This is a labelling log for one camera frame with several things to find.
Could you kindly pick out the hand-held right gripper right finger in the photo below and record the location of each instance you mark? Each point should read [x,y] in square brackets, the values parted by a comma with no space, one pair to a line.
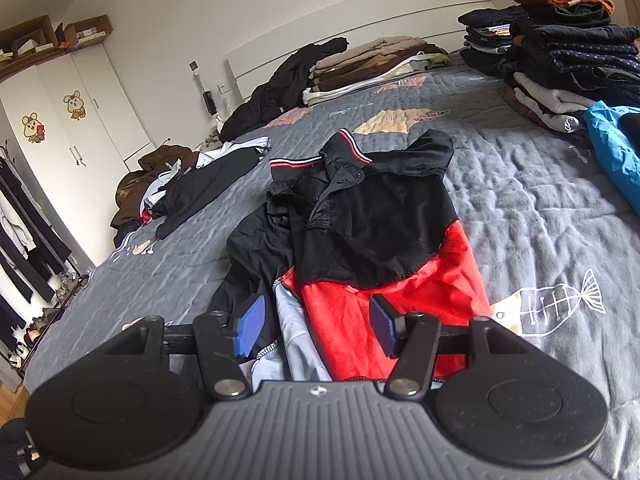
[385,327]

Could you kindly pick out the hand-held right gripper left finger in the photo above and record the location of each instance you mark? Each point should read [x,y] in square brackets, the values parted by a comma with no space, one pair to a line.
[250,325]

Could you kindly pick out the black and red polo shirt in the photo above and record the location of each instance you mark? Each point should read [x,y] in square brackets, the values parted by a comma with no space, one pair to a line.
[370,220]

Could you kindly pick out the row of hanging clothes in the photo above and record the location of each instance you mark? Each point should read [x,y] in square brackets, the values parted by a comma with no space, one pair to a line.
[25,240]

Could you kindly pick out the stack of folded brown clothes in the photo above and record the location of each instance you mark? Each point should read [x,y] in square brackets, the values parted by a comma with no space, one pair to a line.
[370,65]

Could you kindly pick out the stack of dark folded clothes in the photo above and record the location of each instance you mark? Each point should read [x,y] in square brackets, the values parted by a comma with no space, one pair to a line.
[565,55]

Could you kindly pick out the black garment with white trim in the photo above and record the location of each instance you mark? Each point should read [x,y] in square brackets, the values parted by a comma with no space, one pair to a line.
[205,185]

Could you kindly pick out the black glossy jacket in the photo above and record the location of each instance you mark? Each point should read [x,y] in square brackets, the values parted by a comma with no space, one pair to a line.
[127,235]

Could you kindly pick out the light blue garment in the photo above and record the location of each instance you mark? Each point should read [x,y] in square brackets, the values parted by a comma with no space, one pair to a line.
[220,152]

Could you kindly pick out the grey quilted bedspread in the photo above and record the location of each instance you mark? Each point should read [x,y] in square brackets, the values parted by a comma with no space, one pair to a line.
[525,220]

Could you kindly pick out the brown coat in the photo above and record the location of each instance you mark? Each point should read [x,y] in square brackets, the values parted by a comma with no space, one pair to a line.
[160,160]

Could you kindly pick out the row of shoes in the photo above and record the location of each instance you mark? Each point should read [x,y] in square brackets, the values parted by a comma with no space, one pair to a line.
[50,315]

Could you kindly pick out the black hairbrush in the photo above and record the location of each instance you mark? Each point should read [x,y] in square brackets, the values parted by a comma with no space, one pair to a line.
[210,102]

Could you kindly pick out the white wardrobe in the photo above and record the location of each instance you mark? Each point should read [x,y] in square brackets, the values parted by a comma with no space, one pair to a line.
[75,170]

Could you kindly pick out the bright blue garment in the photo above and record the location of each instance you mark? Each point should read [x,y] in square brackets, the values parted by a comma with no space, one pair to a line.
[607,145]

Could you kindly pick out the white bed headboard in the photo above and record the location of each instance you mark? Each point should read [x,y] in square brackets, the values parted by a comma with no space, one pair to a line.
[375,15]

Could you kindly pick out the small cardboard box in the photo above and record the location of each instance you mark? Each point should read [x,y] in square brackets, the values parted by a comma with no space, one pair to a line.
[87,32]

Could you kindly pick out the large cardboard box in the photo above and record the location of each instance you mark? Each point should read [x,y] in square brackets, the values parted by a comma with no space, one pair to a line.
[30,35]

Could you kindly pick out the cartoon mouse wall sticker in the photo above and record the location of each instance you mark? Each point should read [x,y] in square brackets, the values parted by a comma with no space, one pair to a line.
[32,127]
[75,105]

